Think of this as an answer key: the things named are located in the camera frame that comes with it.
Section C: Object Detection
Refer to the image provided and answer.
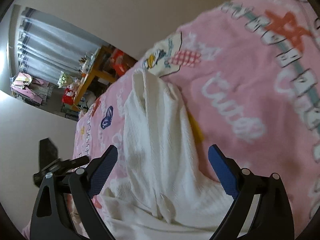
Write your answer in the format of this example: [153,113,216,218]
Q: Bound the white flower bouquet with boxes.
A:
[57,71,73,88]

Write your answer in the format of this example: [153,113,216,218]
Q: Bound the pink hanging clothes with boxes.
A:
[10,72,55,107]

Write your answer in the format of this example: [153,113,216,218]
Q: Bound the pink patterned bed sheet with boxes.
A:
[73,0,319,239]

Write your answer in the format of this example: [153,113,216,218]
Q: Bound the red orange box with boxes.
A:
[110,48,137,77]

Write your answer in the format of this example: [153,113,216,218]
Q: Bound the grey striped curtain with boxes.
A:
[17,8,108,84]

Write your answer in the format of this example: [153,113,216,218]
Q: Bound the red gift bag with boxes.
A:
[62,88,75,106]

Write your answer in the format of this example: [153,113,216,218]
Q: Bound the wooden low desk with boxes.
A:
[71,46,116,112]

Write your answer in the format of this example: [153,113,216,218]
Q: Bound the white printed hoodie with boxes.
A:
[103,69,232,239]

